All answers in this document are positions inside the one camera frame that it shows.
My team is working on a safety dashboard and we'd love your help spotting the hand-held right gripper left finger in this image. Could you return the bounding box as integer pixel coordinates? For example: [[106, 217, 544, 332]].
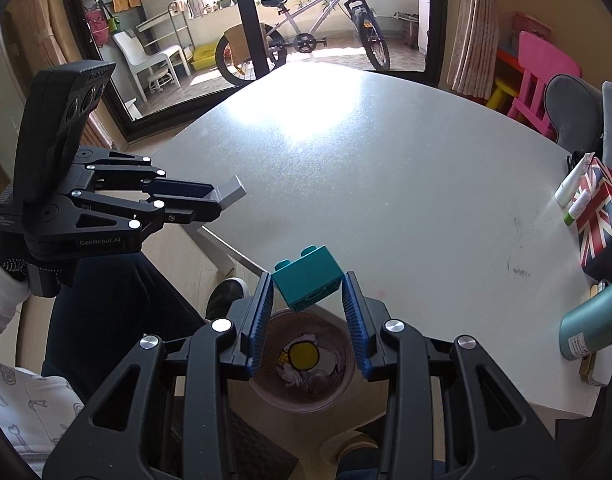
[[43, 272, 276, 480]]

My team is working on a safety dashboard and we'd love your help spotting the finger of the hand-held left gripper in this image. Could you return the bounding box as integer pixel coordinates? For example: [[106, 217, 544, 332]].
[[86, 156, 221, 202], [68, 192, 223, 241]]

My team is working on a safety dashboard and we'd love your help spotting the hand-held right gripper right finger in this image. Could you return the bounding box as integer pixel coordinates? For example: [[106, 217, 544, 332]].
[[341, 271, 569, 480]]

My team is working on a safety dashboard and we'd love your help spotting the small white box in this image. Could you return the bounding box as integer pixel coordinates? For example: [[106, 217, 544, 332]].
[[213, 175, 248, 211]]

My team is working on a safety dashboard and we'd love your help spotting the yellow round zip case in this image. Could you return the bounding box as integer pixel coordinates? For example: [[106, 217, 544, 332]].
[[285, 334, 339, 376]]

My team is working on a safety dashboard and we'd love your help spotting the white tissue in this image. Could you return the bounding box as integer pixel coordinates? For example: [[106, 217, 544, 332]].
[[277, 362, 307, 388]]

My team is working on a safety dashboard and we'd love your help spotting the teal toy block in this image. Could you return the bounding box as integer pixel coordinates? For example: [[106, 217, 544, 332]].
[[271, 245, 343, 313]]

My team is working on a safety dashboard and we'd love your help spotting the pink translucent trash bin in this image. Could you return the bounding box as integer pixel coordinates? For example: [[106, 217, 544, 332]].
[[250, 309, 359, 413]]

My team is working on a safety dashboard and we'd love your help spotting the person's left forearm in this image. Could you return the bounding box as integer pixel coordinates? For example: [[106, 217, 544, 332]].
[[0, 245, 32, 356]]

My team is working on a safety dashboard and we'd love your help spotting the person's left hand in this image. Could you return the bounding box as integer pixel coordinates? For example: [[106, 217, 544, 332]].
[[0, 230, 29, 282]]

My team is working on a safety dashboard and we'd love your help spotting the black shoe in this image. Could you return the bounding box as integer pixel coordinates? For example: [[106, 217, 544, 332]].
[[205, 277, 250, 322]]

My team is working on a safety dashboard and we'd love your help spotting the grey table leg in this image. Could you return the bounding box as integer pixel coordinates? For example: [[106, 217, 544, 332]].
[[183, 225, 267, 276]]

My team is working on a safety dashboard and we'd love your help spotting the pink bag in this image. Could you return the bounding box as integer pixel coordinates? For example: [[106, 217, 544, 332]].
[[85, 10, 109, 48]]

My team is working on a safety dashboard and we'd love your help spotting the white plastic chair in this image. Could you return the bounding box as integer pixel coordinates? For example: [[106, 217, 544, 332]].
[[111, 30, 187, 103]]

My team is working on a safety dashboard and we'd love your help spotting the tan shoe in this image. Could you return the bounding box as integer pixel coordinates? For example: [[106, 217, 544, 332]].
[[320, 432, 382, 471]]

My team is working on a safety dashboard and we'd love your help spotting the person's trouser leg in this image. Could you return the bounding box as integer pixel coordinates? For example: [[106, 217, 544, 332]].
[[41, 247, 207, 401], [336, 452, 447, 480]]

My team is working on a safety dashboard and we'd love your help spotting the yellow crate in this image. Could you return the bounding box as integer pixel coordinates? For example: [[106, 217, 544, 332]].
[[191, 42, 219, 68]]

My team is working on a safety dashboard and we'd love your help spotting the cardboard box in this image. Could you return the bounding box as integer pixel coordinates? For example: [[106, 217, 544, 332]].
[[223, 22, 269, 68]]

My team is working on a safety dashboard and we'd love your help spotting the white bicycle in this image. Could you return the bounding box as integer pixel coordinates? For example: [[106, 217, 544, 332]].
[[215, 0, 392, 87]]

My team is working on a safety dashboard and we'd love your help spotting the teal metal bottle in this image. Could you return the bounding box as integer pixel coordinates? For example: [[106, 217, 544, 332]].
[[558, 270, 612, 361]]

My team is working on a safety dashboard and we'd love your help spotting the person's white patterned shirt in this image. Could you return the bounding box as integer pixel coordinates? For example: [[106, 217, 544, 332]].
[[0, 355, 87, 478]]

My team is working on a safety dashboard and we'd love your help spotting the short white green tube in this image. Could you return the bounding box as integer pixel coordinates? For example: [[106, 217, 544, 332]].
[[562, 191, 592, 226]]

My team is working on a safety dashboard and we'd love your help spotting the tall white tube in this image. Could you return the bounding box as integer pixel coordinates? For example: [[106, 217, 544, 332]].
[[555, 152, 598, 208]]

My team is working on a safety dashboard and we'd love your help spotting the flag print tissue box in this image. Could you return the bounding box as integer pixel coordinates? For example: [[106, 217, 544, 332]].
[[568, 155, 612, 281]]

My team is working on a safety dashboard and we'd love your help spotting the yellow kids stool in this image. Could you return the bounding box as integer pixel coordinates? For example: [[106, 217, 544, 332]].
[[486, 77, 519, 111]]

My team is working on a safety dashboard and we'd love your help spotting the white cabinet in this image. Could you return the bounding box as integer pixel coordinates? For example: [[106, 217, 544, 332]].
[[416, 0, 432, 56]]

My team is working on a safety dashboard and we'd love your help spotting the grey office chair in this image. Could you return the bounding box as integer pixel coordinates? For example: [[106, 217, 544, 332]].
[[543, 74, 607, 156]]

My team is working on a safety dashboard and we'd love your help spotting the beige curtain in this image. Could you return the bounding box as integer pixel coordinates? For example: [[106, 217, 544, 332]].
[[446, 0, 502, 101]]

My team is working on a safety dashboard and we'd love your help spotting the pink kids chair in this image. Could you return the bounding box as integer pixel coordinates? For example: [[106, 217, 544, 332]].
[[506, 30, 584, 141]]

